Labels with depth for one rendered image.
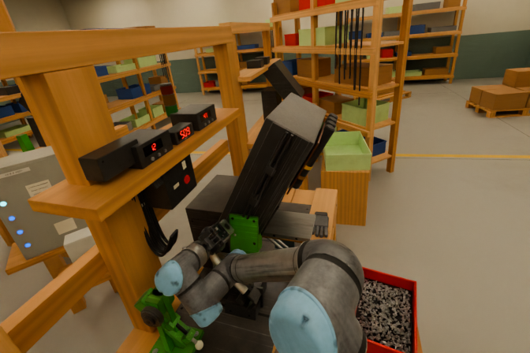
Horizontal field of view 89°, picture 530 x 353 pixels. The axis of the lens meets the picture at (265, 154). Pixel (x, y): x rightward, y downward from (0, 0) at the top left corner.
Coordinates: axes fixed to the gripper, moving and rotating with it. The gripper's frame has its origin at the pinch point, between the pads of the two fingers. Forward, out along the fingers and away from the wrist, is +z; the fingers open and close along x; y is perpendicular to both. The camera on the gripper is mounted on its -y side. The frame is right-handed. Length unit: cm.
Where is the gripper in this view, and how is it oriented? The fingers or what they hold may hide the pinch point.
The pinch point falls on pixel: (223, 229)
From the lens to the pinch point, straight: 106.8
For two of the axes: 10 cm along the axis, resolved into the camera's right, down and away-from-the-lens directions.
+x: -6.7, -7.4, 1.0
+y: 6.7, -6.6, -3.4
